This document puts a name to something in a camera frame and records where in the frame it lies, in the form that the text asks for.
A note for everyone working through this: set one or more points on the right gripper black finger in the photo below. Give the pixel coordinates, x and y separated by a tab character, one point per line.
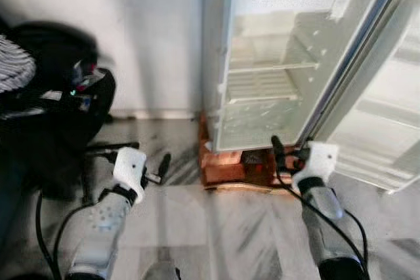
277	149

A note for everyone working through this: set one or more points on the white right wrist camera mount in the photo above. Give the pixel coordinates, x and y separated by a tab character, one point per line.
318	159

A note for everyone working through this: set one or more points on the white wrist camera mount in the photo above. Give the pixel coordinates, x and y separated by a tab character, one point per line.
128	165
318	159

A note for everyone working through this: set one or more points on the grey robot leg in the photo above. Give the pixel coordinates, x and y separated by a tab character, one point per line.
161	272

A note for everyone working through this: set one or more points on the white mini fridge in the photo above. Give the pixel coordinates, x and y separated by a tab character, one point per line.
262	4

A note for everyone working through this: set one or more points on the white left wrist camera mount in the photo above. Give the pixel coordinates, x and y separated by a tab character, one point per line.
128	165

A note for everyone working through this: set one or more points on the black bag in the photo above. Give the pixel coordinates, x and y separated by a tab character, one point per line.
46	122

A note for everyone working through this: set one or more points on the glass fridge shelf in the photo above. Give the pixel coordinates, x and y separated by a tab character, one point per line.
275	67

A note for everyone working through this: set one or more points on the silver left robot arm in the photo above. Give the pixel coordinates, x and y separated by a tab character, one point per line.
105	227

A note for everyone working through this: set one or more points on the person in striped shirt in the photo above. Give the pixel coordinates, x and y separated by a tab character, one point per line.
13	63

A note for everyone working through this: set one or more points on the white ribbed fridge shelf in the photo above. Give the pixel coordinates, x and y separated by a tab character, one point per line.
259	86

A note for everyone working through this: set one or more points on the white fridge door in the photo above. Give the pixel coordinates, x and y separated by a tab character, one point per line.
387	109

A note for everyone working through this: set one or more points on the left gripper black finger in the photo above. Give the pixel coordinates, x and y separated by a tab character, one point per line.
164	167

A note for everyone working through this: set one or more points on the orange wooden fridge base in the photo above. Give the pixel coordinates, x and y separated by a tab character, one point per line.
223	165

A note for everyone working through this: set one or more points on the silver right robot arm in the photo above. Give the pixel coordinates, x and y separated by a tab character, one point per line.
321	208

